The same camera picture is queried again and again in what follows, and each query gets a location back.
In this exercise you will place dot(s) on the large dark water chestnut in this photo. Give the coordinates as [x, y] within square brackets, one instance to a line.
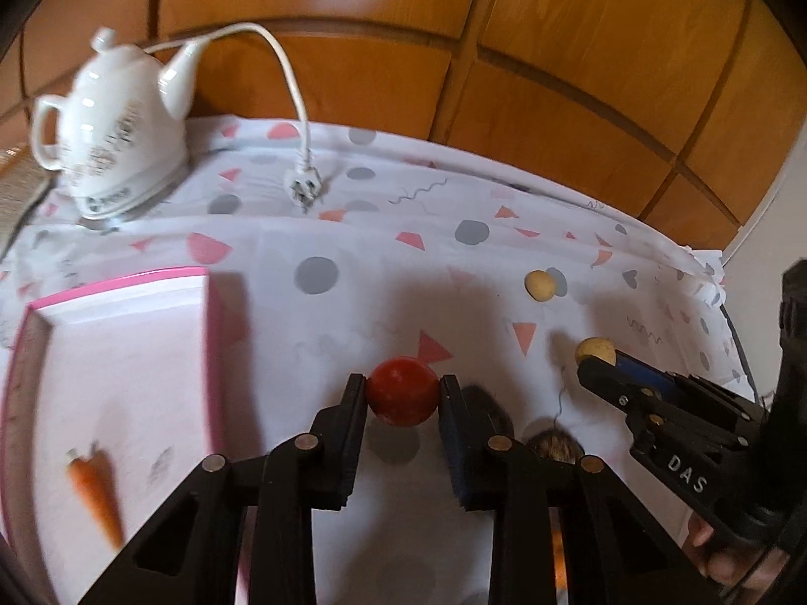
[555, 444]

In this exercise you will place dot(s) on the orange carrot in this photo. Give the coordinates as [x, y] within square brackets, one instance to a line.
[94, 495]

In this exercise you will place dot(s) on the white floral electric kettle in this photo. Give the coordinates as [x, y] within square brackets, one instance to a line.
[116, 132]

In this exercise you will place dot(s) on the person's right hand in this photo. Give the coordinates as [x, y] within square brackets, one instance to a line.
[703, 542]

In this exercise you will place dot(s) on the small yellow longan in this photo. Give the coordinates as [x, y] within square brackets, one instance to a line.
[596, 348]
[541, 285]

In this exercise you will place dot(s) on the pink-rimmed cardboard tray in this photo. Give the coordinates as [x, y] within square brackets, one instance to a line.
[126, 378]

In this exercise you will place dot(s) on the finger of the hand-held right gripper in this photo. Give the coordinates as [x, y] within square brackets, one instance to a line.
[646, 378]
[608, 387]

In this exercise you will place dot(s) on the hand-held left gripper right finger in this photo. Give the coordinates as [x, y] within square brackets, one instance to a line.
[452, 435]

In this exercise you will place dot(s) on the white patterned tablecloth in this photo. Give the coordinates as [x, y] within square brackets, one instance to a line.
[378, 264]

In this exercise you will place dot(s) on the red tomato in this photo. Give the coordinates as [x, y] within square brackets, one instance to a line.
[403, 394]

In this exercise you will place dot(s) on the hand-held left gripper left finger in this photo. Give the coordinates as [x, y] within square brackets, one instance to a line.
[354, 409]

